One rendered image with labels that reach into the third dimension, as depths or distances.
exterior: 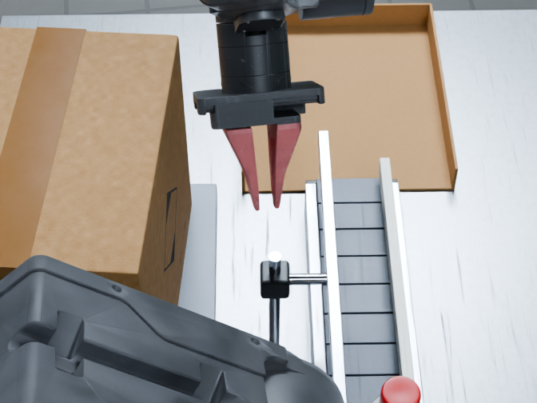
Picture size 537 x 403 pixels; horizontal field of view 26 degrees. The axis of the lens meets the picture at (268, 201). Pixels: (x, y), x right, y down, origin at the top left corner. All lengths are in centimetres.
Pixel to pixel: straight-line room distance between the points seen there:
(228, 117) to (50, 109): 26
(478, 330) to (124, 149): 47
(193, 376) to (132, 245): 68
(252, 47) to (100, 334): 61
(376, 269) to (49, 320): 98
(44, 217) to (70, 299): 70
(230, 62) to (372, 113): 60
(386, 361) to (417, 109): 42
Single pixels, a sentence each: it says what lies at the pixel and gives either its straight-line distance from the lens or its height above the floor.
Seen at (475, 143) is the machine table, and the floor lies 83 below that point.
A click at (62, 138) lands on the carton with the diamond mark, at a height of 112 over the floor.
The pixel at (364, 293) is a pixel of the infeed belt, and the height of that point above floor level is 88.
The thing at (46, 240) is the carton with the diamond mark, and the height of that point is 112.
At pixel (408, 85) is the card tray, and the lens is 155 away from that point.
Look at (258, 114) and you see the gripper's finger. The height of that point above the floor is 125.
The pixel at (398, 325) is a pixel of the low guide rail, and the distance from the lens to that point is 121.
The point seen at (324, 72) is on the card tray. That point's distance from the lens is 156.
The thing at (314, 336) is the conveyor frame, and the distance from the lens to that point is 124.
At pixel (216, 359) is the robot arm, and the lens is 35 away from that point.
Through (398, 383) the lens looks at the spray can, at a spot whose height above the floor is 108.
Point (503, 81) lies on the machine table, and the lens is 158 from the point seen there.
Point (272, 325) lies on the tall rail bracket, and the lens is 125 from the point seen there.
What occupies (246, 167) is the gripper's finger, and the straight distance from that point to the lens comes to 94.
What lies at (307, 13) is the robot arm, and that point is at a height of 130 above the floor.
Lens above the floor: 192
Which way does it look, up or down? 50 degrees down
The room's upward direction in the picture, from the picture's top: straight up
